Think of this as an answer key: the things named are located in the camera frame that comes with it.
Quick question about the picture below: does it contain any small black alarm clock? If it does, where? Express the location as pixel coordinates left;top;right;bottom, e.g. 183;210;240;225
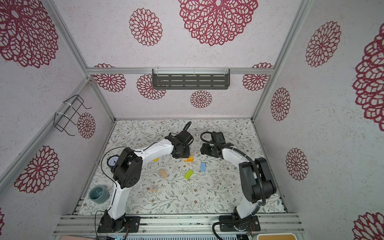
107;155;120;173

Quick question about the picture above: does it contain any dark grey wall shelf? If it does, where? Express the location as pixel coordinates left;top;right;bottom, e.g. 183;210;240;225
152;69;231;90

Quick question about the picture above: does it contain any light blue wood block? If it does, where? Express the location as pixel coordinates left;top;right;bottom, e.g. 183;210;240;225
201;163;206;173

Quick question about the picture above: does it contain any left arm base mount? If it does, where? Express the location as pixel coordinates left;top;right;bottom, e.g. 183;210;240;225
97;211;141;233

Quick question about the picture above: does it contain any teal ceramic cup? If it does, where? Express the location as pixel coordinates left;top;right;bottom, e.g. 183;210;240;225
88;185;110;204

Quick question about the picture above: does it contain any orange supermarket wood block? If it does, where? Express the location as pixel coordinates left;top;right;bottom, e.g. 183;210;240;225
183;156;194;162

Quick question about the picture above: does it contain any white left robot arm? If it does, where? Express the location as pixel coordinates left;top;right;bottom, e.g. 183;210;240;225
108;131;194;220

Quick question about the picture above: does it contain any black wire wall rack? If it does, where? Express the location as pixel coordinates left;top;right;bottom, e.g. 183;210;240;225
53;95;91;137

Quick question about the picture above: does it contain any lime green wood block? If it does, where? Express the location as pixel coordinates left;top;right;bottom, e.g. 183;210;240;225
184;170;194;180

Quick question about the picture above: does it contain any plain tan wood block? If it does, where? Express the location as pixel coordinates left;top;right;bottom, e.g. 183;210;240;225
159;169;168;179

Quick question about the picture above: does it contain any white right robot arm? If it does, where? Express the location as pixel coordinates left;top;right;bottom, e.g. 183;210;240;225
200;132;277;220

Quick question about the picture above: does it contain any orange topped white box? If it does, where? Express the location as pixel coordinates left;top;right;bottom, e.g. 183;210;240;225
256;233;298;240

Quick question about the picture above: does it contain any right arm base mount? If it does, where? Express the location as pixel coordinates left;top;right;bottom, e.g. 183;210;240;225
219;214;261;232

